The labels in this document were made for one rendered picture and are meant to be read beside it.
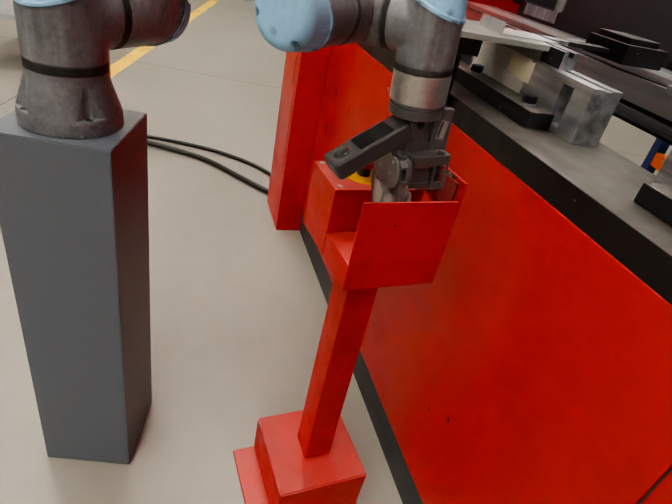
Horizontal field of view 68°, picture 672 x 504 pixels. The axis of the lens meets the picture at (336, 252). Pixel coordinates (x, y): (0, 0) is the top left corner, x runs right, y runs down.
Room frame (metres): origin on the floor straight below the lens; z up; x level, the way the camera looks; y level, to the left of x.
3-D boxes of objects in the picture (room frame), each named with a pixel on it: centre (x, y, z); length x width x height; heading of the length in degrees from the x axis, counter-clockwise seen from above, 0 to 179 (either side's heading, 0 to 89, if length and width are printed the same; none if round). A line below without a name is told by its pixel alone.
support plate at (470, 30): (1.06, -0.15, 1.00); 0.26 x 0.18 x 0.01; 112
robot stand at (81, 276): (0.73, 0.46, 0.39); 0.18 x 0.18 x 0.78; 8
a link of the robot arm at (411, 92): (0.68, -0.06, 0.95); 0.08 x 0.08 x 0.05
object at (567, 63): (1.08, -0.30, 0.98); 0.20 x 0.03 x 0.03; 22
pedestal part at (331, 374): (0.73, -0.05, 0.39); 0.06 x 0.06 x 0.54; 28
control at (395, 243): (0.73, -0.05, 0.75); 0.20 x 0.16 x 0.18; 28
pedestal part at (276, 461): (0.71, -0.02, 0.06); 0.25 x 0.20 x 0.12; 118
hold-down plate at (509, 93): (1.05, -0.25, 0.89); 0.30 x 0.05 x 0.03; 22
